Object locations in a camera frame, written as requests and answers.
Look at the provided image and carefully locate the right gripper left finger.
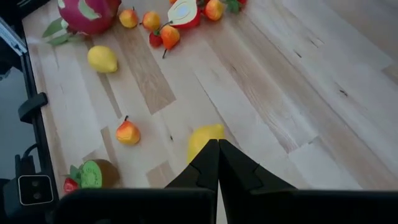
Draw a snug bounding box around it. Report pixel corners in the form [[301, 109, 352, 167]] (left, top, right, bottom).
[[164, 138, 219, 190]]

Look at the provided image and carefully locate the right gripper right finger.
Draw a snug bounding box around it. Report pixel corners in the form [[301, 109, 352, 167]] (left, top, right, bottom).
[[218, 138, 297, 192]]

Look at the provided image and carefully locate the yellow lemon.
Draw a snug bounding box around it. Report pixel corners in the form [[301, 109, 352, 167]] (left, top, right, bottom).
[[86, 45, 119, 74], [186, 123, 226, 165]]

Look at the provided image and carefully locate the pink dragon fruit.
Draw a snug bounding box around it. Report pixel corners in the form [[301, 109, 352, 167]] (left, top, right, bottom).
[[42, 0, 122, 46]]

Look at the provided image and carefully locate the small orange pear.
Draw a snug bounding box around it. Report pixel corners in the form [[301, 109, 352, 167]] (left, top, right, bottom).
[[159, 20, 181, 60], [115, 115, 141, 146]]

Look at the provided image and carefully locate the green kiwi half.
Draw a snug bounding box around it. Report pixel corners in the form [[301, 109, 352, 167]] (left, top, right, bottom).
[[68, 159, 121, 190]]

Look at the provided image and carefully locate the small red strawberry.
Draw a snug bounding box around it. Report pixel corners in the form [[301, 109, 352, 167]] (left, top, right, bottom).
[[148, 29, 163, 49]]

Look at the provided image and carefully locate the red apple half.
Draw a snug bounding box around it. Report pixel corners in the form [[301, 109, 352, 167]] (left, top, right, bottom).
[[167, 0, 202, 30]]

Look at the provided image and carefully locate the black table edge clamp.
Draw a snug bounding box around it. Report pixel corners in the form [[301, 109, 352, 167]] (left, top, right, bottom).
[[17, 92, 49, 124]]

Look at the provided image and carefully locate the black table-level camera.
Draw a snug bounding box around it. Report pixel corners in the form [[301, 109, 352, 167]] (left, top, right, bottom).
[[2, 154, 60, 224]]

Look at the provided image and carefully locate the silver aluminium bracket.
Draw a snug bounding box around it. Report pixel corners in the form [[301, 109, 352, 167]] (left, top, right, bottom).
[[0, 17, 28, 56]]

